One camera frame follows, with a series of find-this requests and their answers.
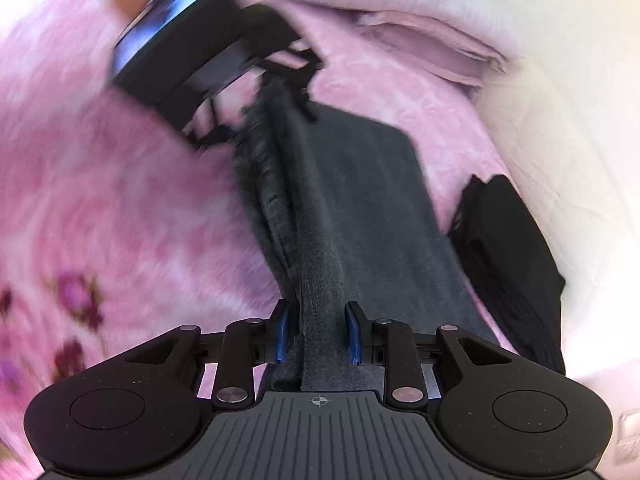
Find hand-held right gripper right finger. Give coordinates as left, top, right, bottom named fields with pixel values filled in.
left=345, top=301, right=516, bottom=411

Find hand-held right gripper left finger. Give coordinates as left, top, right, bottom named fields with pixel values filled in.
left=122, top=299, right=301, bottom=411

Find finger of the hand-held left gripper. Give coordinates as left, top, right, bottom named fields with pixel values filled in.
left=181, top=110, right=247, bottom=154
left=260, top=40, right=326, bottom=92

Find grey jeans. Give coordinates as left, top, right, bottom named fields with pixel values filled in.
left=232, top=77, right=501, bottom=394

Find striped white quilt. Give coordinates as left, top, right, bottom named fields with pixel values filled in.
left=220, top=0, right=526, bottom=89

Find pink fluffy rose blanket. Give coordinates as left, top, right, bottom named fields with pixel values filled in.
left=0, top=0, right=516, bottom=467

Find black garment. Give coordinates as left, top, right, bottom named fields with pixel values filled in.
left=447, top=174, right=569, bottom=376

